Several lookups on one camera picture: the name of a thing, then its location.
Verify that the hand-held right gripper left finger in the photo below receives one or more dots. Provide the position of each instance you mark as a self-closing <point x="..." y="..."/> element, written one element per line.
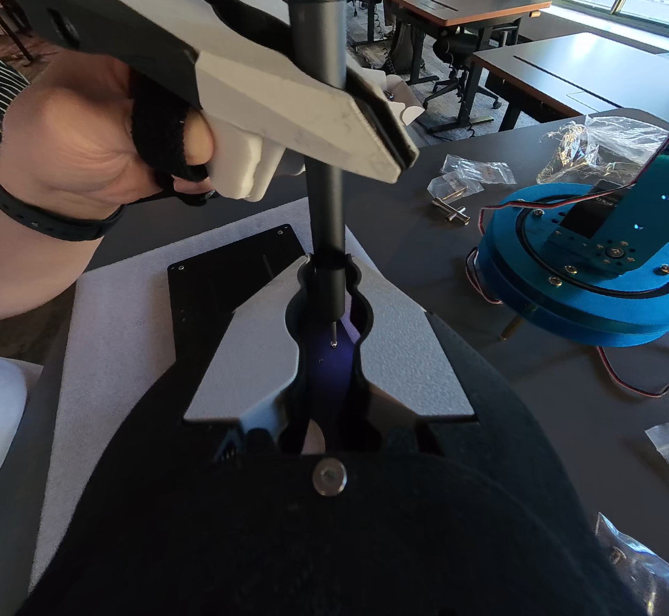
<point x="245" y="360"/>

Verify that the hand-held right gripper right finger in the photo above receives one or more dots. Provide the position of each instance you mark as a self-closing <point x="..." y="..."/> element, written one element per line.
<point x="413" y="365"/>

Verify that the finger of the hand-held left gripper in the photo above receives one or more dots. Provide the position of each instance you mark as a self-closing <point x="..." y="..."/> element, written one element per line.
<point x="292" y="114"/>
<point x="157" y="4"/>

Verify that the black electric screwdriver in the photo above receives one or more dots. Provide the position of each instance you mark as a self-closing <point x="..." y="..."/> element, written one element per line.
<point x="319" y="25"/>

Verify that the person's left forearm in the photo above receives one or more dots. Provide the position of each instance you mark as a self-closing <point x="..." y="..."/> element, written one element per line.
<point x="31" y="271"/>

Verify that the blue toy robot arm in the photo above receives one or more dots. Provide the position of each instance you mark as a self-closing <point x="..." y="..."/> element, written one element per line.
<point x="564" y="302"/>

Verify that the black desk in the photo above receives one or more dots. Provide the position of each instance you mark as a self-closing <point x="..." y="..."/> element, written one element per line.
<point x="397" y="260"/>

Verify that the brown-edged office desk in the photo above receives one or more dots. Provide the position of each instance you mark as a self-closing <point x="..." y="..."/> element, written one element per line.
<point x="460" y="4"/>

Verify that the grey office desk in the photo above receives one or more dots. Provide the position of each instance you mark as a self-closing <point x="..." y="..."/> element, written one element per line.
<point x="575" y="67"/>

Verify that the person's left hand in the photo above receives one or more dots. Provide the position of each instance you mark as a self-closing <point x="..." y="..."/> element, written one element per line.
<point x="73" y="140"/>

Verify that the black metal plate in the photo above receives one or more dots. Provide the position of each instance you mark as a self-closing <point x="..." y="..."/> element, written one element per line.
<point x="209" y="281"/>

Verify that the brass standoff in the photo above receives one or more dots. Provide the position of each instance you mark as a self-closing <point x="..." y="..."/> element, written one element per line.
<point x="513" y="327"/>

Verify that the white foam sheet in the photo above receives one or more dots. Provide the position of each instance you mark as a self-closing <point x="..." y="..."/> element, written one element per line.
<point x="115" y="339"/>

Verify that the metal cross wrench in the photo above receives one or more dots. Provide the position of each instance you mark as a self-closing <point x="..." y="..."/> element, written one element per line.
<point x="449" y="210"/>

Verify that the small clear bag with screws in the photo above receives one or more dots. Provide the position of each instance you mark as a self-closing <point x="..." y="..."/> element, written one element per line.
<point x="454" y="186"/>

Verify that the black office chair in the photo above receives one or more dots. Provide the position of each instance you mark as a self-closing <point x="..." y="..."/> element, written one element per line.
<point x="465" y="62"/>

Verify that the small clear zip bag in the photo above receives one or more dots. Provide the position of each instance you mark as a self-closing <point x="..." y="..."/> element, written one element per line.
<point x="481" y="169"/>
<point x="659" y="441"/>

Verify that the black wristband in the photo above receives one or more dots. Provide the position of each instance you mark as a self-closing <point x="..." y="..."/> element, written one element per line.
<point x="57" y="226"/>

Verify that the large crinkled clear plastic bag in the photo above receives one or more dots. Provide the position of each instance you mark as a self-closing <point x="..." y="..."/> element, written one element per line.
<point x="601" y="151"/>

